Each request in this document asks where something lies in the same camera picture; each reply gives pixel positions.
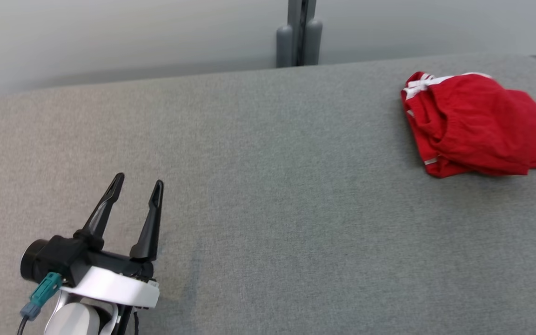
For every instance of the red shorts with white hem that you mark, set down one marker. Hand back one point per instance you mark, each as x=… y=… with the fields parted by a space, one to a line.
x=482 y=121

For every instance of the grey partition post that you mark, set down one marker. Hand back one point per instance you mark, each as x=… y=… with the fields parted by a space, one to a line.
x=299 y=32

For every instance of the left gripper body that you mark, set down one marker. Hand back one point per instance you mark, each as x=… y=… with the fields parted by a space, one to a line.
x=114 y=286

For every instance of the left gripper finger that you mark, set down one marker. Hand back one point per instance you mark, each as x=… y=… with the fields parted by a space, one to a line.
x=100 y=218
x=149 y=232

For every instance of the left camera teal plug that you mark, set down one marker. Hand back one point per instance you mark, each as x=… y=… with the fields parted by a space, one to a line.
x=44 y=291

